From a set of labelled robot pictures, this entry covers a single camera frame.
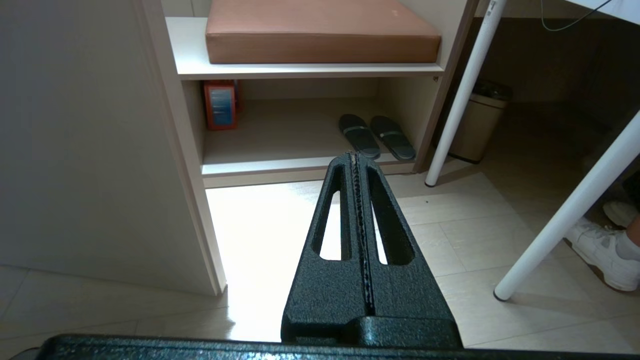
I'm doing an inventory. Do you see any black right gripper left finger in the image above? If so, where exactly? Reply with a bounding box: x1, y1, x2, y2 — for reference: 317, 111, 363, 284
281, 151, 375, 346

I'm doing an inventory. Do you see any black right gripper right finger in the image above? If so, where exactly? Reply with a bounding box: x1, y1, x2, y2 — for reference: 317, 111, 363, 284
354, 151, 463, 349

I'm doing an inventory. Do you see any black slipper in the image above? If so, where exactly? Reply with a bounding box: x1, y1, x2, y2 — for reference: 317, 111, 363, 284
370, 115, 417, 162
338, 113, 381, 161

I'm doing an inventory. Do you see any beige metal trash bin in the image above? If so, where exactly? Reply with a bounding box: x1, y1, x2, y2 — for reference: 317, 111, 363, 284
448, 80, 513, 165

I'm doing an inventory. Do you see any white and tan sneaker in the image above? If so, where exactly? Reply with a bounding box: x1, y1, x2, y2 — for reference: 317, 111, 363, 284
602, 201, 640, 229
565, 217, 640, 292

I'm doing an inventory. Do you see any white table with round legs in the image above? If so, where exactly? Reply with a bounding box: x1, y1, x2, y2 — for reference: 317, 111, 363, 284
424, 0, 640, 302

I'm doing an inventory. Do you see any orange box with blue label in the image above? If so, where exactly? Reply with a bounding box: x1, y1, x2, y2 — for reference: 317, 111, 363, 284
203, 81, 240, 131

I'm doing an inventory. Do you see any person lower leg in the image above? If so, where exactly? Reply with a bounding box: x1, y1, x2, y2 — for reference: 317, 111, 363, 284
614, 170, 640, 261

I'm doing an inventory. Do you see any white bench shelf cabinet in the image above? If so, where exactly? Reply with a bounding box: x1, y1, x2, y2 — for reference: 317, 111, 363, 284
160, 0, 481, 190

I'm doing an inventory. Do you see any thin teal cable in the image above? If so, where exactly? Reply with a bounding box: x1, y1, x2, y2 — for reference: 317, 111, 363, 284
540, 0, 613, 32

